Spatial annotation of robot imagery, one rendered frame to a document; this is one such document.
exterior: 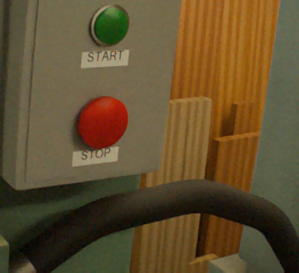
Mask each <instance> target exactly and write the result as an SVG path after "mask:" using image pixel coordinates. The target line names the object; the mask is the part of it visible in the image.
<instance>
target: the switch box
mask: <svg viewBox="0 0 299 273"><path fill-rule="evenodd" d="M108 4H115V5H119V6H120V7H123V8H124V9H125V10H126V12H127V13H128V18H129V28H128V32H127V34H126V37H124V39H123V40H122V41H121V42H120V43H118V44H116V45H115V46H113V47H104V46H101V45H99V44H98V43H96V42H95V40H94V39H93V38H92V36H91V34H90V21H91V19H92V16H93V15H94V13H95V12H96V11H97V10H98V9H99V8H101V7H102V6H104V5H108ZM180 10H181V0H0V176H1V177H2V178H3V179H4V180H5V181H6V182H7V183H8V184H9V185H11V186H12V187H13V188H14V189H16V190H23V189H33V188H38V187H47V186H52V185H63V184H72V183H77V182H82V181H88V180H102V179H107V178H113V177H123V176H128V175H133V174H138V173H148V172H157V171H159V170H160V164H161V159H162V152H163V147H164V136H165V130H166V123H167V112H168V107H169V100H170V94H171V83H172V72H173V66H174V56H175V49H176V43H177V37H178V27H179V16H180ZM123 50H129V53H128V64H127V65H114V66H104V67H96V68H81V65H82V56H83V52H93V51H123ZM101 96H111V97H113V98H115V99H118V100H120V101H121V102H122V103H123V104H124V106H125V108H126V110H127V111H128V125H127V128H126V130H125V133H124V134H123V136H122V137H121V138H120V140H119V141H118V142H116V143H115V144H114V145H112V146H111V147H109V148H114V147H119V148H118V160H117V161H111V162H105V163H95V164H90V165H84V166H74V167H72V155H73V152H78V151H85V150H91V149H97V148H94V147H90V146H89V145H88V144H86V143H85V142H84V141H83V139H82V138H81V136H80V135H79V117H80V115H81V113H82V112H83V110H84V109H85V107H86V106H87V105H88V104H89V102H90V101H92V100H95V99H97V98H99V97H101Z"/></svg>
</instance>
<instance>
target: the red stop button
mask: <svg viewBox="0 0 299 273"><path fill-rule="evenodd" d="M127 125H128V111H127V110H126V108H125V106H124V104H123V103H122V102H121V101H120V100H118V99H115V98H113V97H111V96H101V97H99V98H97V99H95V100H92V101H90V102H89V104H88V105H87V106H86V107H85V109H84V110H83V112H82V113H81V115H80V117H79V135H80V136H81V138H82V139H83V141H84V142H85V143H86V144H88V145H89V146H90V147H94V148H97V149H103V148H109V147H111V146H112V145H114V144H115V143H116V142H118V141H119V140H120V138H121V137H122V136H123V134H124V133H125V130H126V128H127Z"/></svg>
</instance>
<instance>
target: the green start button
mask: <svg viewBox="0 0 299 273"><path fill-rule="evenodd" d="M128 28H129V18H128V13H127V12H126V10H125V9H124V8H123V7H120V6H119V5H115V4H108V5H104V6H102V7H101V8H99V9H98V10H97V11H96V12H95V13H94V15H93V16H92V19H91V21H90V34H91V36H92V38H93V39H94V40H95V42H96V43H98V44H99V45H101V46H104V47H113V46H115V45H116V44H118V43H120V42H121V41H122V40H123V39H124V37H126V34H127V32H128Z"/></svg>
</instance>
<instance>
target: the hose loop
mask: <svg viewBox="0 0 299 273"><path fill-rule="evenodd" d="M191 214H207V215H215V216H218V217H220V218H222V219H226V220H228V221H229V220H230V221H233V222H236V223H239V224H242V225H243V226H244V225H246V226H249V227H252V228H253V229H255V230H258V231H259V232H260V233H262V235H263V236H264V237H265V238H266V240H267V242H268V244H269V245H270V247H271V248H272V251H273V253H274V254H275V255H276V259H277V260H278V261H279V263H280V264H281V267H282V269H283V270H284V272H285V273H299V236H298V234H297V232H296V230H295V228H294V226H293V224H292V222H290V219H289V217H288V216H286V214H285V213H284V211H283V210H280V208H279V207H278V206H276V205H275V204H273V203H272V202H271V201H268V200H267V199H265V198H261V197H259V196H257V195H254V194H252V193H249V192H246V191H242V190H240V189H238V188H236V187H232V186H228V185H226V184H223V183H220V182H216V181H213V180H179V181H175V182H172V183H165V184H159V185H155V186H152V187H145V188H142V189H138V190H135V191H129V192H122V193H118V194H113V195H111V196H107V197H104V198H101V199H99V200H98V199H97V200H95V201H92V202H90V203H88V204H86V205H84V206H81V207H79V208H77V209H76V210H74V211H73V212H70V213H69V214H67V215H66V216H64V217H63V218H61V219H59V220H58V221H57V222H55V224H53V225H51V226H49V227H48V228H47V229H46V230H44V231H42V233H40V234H39V235H37V236H35V237H34V238H33V239H32V240H31V241H29V242H27V243H26V244H24V246H21V247H20V248H19V249H16V250H14V251H13V252H12V253H11V254H9V272H8V273H51V271H53V270H55V269H56V268H57V267H58V266H60V265H62V264H63V263H64V262H65V261H67V260H68V259H70V257H72V256H74V255H76V253H78V252H79V251H80V250H82V249H84V247H86V246H88V245H90V244H91V243H92V242H94V241H96V240H99V239H100V238H102V237H104V236H107V235H108V234H110V233H116V232H118V231H122V230H124V229H129V228H132V227H138V226H144V225H147V224H150V223H153V222H159V221H161V220H165V219H172V218H176V217H179V216H182V215H191Z"/></svg>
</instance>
